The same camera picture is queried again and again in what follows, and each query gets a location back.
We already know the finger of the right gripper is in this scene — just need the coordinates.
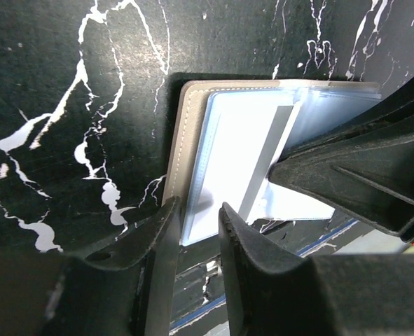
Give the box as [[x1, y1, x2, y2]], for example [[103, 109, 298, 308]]
[[269, 77, 414, 242]]

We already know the grey leather card holder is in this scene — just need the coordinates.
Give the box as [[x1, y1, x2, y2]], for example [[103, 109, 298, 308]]
[[163, 79, 381, 246]]

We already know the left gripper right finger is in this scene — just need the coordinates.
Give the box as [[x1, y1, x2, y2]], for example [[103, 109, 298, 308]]
[[219, 204, 414, 335]]

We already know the white grey-striped credit card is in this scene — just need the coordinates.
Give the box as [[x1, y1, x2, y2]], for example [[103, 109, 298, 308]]
[[206, 104, 302, 225]]

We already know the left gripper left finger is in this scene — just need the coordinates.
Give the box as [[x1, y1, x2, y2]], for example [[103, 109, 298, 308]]
[[0, 197, 181, 335]]

